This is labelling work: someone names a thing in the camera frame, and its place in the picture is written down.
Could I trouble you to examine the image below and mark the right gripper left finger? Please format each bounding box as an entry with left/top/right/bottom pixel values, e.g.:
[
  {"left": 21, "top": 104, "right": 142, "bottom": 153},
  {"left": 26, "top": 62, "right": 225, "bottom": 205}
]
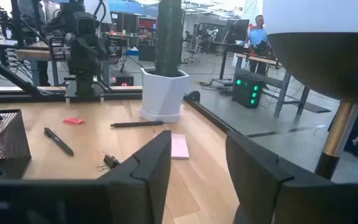
[{"left": 96, "top": 129, "right": 172, "bottom": 224}]

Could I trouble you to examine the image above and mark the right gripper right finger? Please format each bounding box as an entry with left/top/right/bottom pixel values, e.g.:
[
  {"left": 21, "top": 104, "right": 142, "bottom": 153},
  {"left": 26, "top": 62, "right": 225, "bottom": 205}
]
[{"left": 225, "top": 130, "right": 295, "bottom": 224}]

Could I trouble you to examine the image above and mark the pink sticky note pad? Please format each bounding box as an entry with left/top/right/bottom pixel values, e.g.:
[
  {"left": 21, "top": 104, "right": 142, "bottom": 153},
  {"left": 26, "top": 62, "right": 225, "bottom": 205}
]
[{"left": 153, "top": 133, "right": 190, "bottom": 160}]

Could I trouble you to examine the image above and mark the slim black marker pen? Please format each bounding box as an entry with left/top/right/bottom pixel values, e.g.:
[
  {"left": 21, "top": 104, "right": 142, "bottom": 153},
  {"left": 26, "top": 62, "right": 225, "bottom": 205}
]
[{"left": 110, "top": 121, "right": 165, "bottom": 129}]

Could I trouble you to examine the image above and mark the pink eraser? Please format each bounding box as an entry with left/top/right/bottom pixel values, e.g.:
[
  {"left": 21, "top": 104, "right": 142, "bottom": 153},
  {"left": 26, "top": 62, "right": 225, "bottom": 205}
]
[{"left": 63, "top": 117, "right": 84, "bottom": 125}]

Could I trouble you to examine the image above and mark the black pen with clip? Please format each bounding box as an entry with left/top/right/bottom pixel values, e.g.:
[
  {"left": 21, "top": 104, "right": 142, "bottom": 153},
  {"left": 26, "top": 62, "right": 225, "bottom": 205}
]
[{"left": 44, "top": 127, "right": 75, "bottom": 157}]

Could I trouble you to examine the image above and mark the black mesh desk organizer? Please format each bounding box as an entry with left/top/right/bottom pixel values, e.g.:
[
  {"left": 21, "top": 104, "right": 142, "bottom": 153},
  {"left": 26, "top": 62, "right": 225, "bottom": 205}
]
[{"left": 0, "top": 108, "right": 32, "bottom": 180}]

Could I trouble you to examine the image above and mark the person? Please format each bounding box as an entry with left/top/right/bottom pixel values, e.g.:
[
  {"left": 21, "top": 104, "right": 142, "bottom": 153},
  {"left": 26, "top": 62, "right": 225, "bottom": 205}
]
[
  {"left": 247, "top": 14, "right": 272, "bottom": 75},
  {"left": 17, "top": 0, "right": 52, "bottom": 87}
]

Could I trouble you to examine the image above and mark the wooden workbench with grey legs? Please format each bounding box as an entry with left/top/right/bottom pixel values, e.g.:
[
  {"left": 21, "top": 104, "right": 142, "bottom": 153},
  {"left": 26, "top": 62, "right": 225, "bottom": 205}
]
[
  {"left": 233, "top": 52, "right": 311, "bottom": 119},
  {"left": 16, "top": 42, "right": 111, "bottom": 86}
]

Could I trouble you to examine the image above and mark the computer tower with red light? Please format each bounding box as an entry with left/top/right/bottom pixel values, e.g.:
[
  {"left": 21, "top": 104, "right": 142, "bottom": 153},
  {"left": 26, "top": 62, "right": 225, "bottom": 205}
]
[{"left": 112, "top": 73, "right": 135, "bottom": 87}]

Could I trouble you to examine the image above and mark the green cactus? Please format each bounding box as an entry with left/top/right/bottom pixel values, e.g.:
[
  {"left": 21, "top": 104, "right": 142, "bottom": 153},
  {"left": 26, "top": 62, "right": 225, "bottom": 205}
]
[{"left": 154, "top": 0, "right": 183, "bottom": 78}]

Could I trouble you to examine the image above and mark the computer tower with green lights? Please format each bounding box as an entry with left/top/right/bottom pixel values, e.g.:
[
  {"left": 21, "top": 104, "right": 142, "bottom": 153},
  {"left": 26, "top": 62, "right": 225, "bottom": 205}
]
[{"left": 231, "top": 75, "right": 264, "bottom": 110}]

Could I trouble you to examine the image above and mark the white faceted plant pot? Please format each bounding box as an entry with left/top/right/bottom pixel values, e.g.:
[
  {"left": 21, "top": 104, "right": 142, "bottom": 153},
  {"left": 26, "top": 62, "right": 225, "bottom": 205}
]
[{"left": 139, "top": 67, "right": 190, "bottom": 124}]

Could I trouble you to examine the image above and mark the white globe table lamp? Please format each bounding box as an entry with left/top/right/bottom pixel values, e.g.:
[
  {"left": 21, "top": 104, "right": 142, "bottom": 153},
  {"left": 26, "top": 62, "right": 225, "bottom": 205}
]
[{"left": 262, "top": 0, "right": 358, "bottom": 180}]

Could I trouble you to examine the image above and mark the black background monitor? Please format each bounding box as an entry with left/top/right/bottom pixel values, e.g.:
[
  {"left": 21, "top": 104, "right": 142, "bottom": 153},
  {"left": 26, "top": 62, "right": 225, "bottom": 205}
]
[{"left": 226, "top": 19, "right": 250, "bottom": 44}]

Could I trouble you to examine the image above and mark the black aluminium table frame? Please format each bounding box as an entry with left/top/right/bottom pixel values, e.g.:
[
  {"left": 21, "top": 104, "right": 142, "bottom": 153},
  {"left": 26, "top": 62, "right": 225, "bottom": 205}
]
[{"left": 0, "top": 49, "right": 245, "bottom": 138}]

